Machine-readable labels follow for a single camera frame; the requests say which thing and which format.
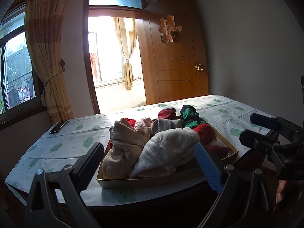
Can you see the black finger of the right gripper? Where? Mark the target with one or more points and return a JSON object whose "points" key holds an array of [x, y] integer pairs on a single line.
{"points": [[268, 146]]}

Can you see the gold double-happiness door ornament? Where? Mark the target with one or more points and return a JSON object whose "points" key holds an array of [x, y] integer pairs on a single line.
{"points": [[167, 28]]}

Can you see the bright red underwear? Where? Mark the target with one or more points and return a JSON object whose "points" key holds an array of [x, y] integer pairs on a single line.
{"points": [[131, 121]]}

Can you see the wooden door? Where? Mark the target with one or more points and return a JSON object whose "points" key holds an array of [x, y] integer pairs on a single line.
{"points": [[169, 69]]}

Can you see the pink underwear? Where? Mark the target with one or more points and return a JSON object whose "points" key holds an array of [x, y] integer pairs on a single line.
{"points": [[143, 127]]}

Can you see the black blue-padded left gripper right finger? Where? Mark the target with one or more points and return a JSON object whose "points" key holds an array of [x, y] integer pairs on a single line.
{"points": [[242, 197]]}

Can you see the dark red underwear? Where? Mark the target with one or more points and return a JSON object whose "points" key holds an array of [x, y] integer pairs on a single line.
{"points": [[168, 113]]}

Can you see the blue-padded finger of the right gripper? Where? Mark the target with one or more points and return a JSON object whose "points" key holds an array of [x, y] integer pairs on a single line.
{"points": [[277, 126]]}

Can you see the black remote control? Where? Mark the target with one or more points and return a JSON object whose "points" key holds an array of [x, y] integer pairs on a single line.
{"points": [[57, 127]]}

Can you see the curtain tieback wall hook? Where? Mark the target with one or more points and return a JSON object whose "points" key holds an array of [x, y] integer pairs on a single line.
{"points": [[62, 64]]}

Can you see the beige window curtain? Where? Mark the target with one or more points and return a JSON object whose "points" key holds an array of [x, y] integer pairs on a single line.
{"points": [[43, 28]]}

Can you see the white green-cloud tablecloth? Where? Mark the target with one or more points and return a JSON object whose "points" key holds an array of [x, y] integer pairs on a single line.
{"points": [[52, 152]]}

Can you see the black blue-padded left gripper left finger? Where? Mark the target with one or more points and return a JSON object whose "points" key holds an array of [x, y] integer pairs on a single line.
{"points": [[43, 209]]}

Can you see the brass door knob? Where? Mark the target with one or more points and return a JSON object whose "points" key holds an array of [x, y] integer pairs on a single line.
{"points": [[199, 67]]}

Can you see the beige knit underwear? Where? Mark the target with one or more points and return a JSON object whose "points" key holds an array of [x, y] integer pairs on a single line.
{"points": [[127, 145]]}

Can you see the dark-framed window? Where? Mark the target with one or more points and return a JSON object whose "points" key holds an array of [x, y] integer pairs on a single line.
{"points": [[21, 87]]}

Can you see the person's right hand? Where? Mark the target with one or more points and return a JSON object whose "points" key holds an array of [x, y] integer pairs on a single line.
{"points": [[280, 190]]}

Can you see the green navy underwear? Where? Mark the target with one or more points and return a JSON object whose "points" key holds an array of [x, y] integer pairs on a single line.
{"points": [[190, 118]]}

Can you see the white grey underwear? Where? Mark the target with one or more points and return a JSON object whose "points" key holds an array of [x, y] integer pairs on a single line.
{"points": [[164, 152]]}

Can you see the yellow balcony curtain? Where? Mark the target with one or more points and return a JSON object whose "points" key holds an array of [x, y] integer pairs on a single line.
{"points": [[126, 32]]}

